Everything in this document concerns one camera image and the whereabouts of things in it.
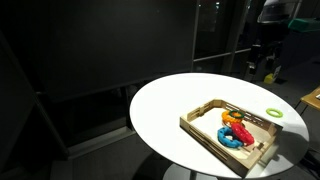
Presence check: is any green wrist mount piece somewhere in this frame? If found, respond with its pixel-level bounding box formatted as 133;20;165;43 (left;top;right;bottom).
288;18;320;33

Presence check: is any red studded ring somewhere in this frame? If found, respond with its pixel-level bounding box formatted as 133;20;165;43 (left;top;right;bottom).
231;123;255;146

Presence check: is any wooden side table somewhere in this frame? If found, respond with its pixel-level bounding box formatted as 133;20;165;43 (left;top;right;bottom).
299;85;320;111

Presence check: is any blue studded ring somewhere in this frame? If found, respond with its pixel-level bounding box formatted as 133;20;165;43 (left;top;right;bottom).
217;125;244;150

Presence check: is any orange studded ring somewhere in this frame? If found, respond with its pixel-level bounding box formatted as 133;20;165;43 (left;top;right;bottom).
221;110;244;125

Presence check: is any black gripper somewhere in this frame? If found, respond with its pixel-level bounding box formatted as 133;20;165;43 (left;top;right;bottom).
263;23;290;66

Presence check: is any wooden slotted tray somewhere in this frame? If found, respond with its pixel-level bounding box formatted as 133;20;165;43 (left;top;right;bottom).
179;98;284;178

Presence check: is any light green studded ring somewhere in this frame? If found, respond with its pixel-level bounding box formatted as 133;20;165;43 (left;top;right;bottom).
265;107;284;119

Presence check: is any large dark wall panel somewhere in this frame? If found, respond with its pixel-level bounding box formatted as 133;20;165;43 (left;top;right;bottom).
0;0;198;101

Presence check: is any small yellow object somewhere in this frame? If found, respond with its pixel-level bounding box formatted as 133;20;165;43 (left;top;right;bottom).
263;73;275;84

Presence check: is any metal window frame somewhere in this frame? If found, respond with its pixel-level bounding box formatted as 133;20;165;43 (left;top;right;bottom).
191;0;254;75

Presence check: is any dark green thin ring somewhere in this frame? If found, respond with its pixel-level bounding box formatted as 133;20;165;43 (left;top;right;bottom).
229;109;246;120

